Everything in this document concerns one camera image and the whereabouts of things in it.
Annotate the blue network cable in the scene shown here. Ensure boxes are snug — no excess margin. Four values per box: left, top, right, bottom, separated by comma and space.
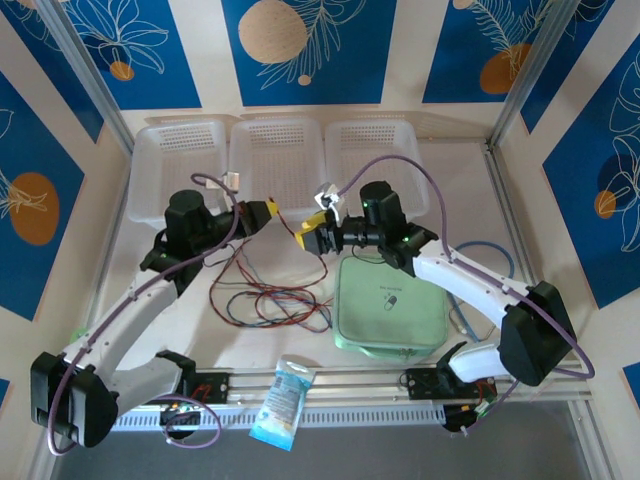
447, 242, 516, 336

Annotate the mint green zip pouch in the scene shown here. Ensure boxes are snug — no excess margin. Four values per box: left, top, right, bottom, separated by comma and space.
332, 254, 449, 362

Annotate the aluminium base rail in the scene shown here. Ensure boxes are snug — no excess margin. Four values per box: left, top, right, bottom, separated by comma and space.
112, 367, 596, 405

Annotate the blue white wipes packet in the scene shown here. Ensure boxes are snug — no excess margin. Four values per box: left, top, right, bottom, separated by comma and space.
248, 354, 316, 453

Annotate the aluminium table edge rail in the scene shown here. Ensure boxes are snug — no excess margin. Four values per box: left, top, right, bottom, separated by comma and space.
29, 147, 132, 480
482, 142, 619, 480

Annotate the thin black wire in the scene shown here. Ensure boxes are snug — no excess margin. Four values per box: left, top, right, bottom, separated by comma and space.
219, 239, 334, 311

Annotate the white perforated plastic basket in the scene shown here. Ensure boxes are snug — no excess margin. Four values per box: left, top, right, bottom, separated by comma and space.
128, 119, 227, 229
228, 118, 325, 225
323, 119, 432, 221

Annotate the white slotted cable duct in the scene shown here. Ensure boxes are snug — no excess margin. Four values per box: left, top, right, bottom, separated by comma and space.
109, 403, 449, 432

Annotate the aluminium frame post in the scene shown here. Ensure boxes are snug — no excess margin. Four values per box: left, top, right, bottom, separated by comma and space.
35, 0, 137, 151
489, 0, 589, 151

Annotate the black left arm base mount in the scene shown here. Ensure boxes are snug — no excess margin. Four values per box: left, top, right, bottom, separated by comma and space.
139, 369, 234, 441

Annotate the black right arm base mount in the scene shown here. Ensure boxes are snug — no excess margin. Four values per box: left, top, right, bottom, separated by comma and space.
399, 367, 501, 439

